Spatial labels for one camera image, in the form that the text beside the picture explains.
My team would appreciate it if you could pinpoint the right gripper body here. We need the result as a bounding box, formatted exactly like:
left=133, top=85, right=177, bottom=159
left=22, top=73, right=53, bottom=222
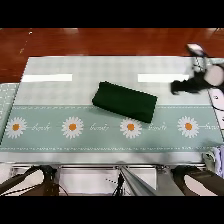
left=170, top=77, right=206, bottom=96

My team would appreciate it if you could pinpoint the dark green shirt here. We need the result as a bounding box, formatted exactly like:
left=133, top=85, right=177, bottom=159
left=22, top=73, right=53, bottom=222
left=91, top=80, right=159, bottom=124

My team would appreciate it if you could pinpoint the pale garment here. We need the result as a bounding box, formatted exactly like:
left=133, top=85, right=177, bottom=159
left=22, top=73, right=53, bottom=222
left=213, top=145, right=224, bottom=178

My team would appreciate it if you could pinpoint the silver frame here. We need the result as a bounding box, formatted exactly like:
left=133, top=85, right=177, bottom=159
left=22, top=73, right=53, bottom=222
left=0, top=151, right=224, bottom=197

